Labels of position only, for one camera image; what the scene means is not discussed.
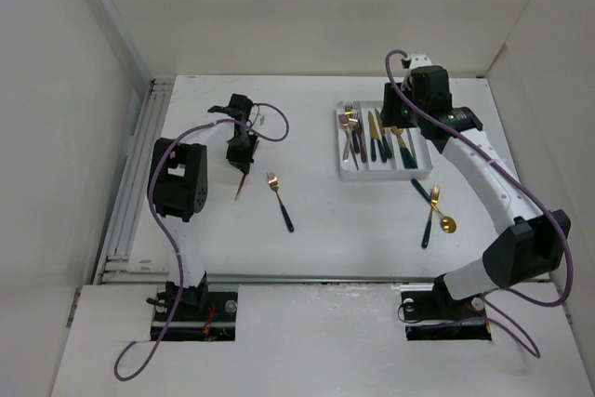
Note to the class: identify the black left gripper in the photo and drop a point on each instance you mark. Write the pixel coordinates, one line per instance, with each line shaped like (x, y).
(243, 161)

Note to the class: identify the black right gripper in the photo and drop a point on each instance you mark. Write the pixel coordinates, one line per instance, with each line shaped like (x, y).
(390, 99)

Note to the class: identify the silver spoon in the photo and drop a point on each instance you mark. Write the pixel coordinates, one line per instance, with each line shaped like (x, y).
(410, 138)

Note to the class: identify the gold knife green handle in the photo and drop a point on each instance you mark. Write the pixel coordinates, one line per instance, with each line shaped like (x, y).
(373, 136)
(382, 131)

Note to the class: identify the silver fork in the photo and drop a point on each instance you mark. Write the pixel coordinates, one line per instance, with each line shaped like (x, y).
(348, 150)

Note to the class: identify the gold fork green handle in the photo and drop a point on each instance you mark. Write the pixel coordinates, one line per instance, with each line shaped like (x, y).
(430, 215)
(274, 186)
(353, 116)

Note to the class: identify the gold spoon green handle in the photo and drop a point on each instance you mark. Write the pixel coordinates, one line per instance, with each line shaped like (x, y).
(402, 146)
(412, 157)
(448, 224)

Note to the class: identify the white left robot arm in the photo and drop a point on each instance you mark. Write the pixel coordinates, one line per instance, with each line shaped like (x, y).
(180, 192)

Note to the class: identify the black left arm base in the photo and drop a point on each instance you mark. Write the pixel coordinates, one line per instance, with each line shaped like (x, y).
(213, 322)

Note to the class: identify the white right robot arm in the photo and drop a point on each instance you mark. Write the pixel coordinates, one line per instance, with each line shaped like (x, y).
(531, 239)

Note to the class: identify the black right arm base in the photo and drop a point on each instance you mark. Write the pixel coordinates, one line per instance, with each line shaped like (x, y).
(427, 320)

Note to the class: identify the white plastic cutlery tray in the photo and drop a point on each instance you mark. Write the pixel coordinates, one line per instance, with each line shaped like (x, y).
(392, 169)

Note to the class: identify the aluminium rail frame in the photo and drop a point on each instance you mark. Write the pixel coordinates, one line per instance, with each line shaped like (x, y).
(110, 265)

